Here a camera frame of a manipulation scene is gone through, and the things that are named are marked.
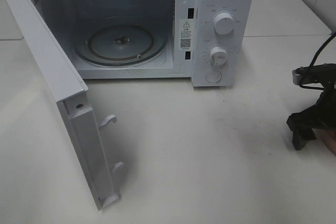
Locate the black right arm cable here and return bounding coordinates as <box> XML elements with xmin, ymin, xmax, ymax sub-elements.
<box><xmin>298</xmin><ymin>28</ymin><xmax>336</xmax><ymax>90</ymax></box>

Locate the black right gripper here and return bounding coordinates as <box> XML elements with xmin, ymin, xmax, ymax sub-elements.
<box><xmin>286</xmin><ymin>77</ymin><xmax>335</xmax><ymax>151</ymax></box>

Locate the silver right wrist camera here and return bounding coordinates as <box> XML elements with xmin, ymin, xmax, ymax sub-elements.
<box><xmin>292</xmin><ymin>63</ymin><xmax>335</xmax><ymax>90</ymax></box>

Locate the white lower microwave knob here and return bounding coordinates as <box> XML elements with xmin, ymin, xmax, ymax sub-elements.
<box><xmin>208</xmin><ymin>47</ymin><xmax>228</xmax><ymax>67</ymax></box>

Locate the white microwave knob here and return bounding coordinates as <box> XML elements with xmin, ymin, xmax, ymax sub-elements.
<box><xmin>208</xmin><ymin>47</ymin><xmax>228</xmax><ymax>67</ymax></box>
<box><xmin>213</xmin><ymin>11</ymin><xmax>235</xmax><ymax>35</ymax></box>

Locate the white microwave door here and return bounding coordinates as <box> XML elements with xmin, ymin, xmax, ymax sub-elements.
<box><xmin>5</xmin><ymin>0</ymin><xmax>124</xmax><ymax>210</ymax></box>

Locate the pink round plate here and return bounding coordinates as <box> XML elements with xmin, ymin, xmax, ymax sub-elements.
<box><xmin>314</xmin><ymin>129</ymin><xmax>336</xmax><ymax>155</ymax></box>

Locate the white upper microwave knob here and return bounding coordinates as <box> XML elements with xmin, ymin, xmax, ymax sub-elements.
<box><xmin>213</xmin><ymin>11</ymin><xmax>235</xmax><ymax>35</ymax></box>

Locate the white round door button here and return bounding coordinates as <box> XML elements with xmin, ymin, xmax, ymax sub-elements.
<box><xmin>206</xmin><ymin>71</ymin><xmax>222</xmax><ymax>83</ymax></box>

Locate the white microwave oven body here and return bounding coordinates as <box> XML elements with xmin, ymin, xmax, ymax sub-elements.
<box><xmin>33</xmin><ymin>0</ymin><xmax>251</xmax><ymax>87</ymax></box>

